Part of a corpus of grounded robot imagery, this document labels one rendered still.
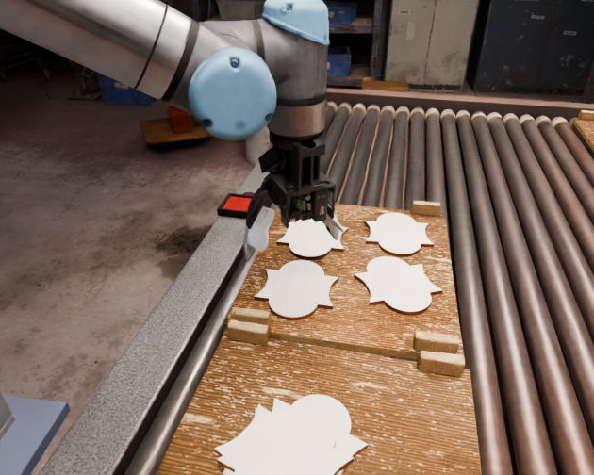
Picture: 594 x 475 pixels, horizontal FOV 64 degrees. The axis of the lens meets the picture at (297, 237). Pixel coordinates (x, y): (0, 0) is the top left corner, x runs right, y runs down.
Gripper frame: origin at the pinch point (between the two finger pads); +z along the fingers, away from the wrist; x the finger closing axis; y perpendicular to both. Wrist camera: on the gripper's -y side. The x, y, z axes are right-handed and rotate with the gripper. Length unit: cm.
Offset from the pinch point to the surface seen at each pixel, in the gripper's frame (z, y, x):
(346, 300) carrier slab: 7.9, 6.3, 7.0
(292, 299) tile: 7.1, 3.6, -1.3
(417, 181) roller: 10, -28, 44
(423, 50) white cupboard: 60, -354, 287
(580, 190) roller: 10, -10, 78
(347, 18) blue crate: 32, -387, 216
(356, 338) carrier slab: 7.9, 14.5, 4.4
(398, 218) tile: 7.1, -11.2, 27.9
